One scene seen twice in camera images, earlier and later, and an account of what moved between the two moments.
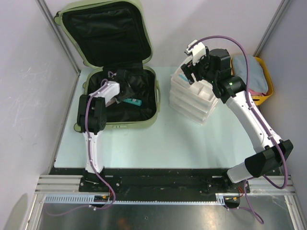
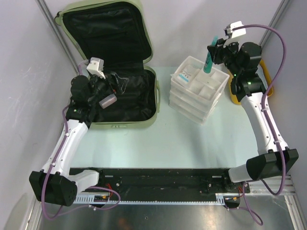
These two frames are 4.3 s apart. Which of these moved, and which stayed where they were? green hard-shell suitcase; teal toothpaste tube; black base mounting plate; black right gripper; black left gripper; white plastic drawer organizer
Moved: teal toothpaste tube; black left gripper; black right gripper
Stayed: black base mounting plate; white plastic drawer organizer; green hard-shell suitcase
